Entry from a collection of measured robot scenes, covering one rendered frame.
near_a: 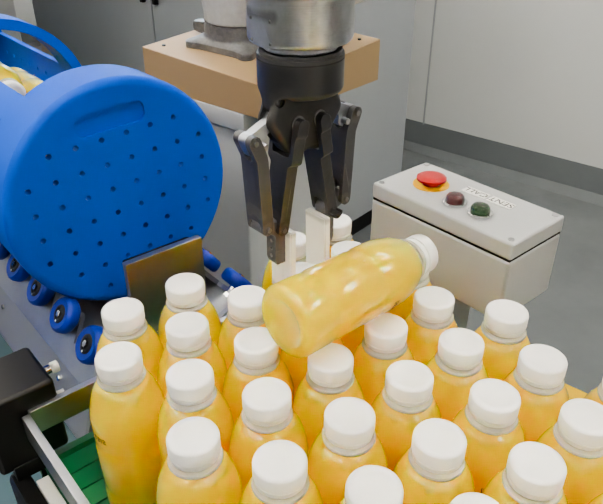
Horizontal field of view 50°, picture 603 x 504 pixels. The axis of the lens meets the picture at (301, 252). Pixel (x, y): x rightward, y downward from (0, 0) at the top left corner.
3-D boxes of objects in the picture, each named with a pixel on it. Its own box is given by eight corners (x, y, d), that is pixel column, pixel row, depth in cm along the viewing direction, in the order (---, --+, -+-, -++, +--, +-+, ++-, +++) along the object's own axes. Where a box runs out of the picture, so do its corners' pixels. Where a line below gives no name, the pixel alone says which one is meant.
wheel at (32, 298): (48, 268, 86) (34, 264, 85) (62, 282, 83) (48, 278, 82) (33, 297, 86) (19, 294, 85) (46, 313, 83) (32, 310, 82)
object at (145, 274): (199, 312, 85) (191, 229, 79) (209, 320, 84) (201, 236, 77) (130, 343, 80) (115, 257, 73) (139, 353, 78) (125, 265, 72)
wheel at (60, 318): (72, 292, 81) (57, 289, 80) (87, 308, 78) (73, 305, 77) (55, 324, 81) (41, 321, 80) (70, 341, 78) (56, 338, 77)
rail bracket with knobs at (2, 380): (62, 408, 74) (44, 337, 69) (90, 444, 70) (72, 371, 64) (-28, 451, 69) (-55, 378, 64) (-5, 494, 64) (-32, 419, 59)
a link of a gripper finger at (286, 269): (296, 231, 61) (290, 233, 61) (296, 293, 65) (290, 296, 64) (276, 220, 63) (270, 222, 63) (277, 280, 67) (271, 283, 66)
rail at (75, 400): (328, 285, 87) (329, 266, 85) (332, 288, 86) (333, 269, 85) (32, 430, 65) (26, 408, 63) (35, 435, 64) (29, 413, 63)
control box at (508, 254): (418, 228, 90) (426, 159, 85) (548, 290, 77) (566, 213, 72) (368, 252, 85) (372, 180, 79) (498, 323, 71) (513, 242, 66)
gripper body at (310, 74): (308, 29, 59) (308, 126, 64) (233, 43, 55) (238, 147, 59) (368, 44, 54) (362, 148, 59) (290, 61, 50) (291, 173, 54)
